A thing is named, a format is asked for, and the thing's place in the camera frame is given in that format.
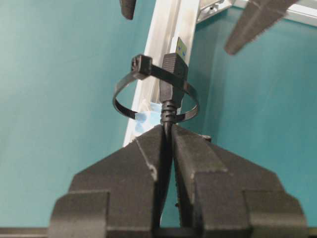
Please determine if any silver aluminium extrusion frame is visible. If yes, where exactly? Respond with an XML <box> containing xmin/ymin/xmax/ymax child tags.
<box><xmin>123</xmin><ymin>0</ymin><xmax>317</xmax><ymax>146</ymax></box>

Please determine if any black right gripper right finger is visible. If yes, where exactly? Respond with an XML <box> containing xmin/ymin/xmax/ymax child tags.
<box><xmin>172</xmin><ymin>125</ymin><xmax>309</xmax><ymax>238</ymax></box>

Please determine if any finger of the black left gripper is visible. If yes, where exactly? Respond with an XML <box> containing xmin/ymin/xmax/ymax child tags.
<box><xmin>224</xmin><ymin>0</ymin><xmax>296</xmax><ymax>55</ymax></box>
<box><xmin>119</xmin><ymin>0</ymin><xmax>136</xmax><ymax>20</ymax></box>

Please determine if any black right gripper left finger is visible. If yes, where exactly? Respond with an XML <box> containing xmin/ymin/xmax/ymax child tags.
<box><xmin>48</xmin><ymin>125</ymin><xmax>165</xmax><ymax>238</ymax></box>

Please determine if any blue tape patch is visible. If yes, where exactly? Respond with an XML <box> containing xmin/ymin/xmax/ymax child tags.
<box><xmin>134</xmin><ymin>100</ymin><xmax>161</xmax><ymax>136</ymax></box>

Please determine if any black USB cable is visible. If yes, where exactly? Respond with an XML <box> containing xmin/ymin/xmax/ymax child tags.
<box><xmin>150</xmin><ymin>52</ymin><xmax>189</xmax><ymax>229</ymax></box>

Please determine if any black zip tie loop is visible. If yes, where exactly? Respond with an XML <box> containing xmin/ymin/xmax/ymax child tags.
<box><xmin>113</xmin><ymin>53</ymin><xmax>200</xmax><ymax>123</ymax></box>

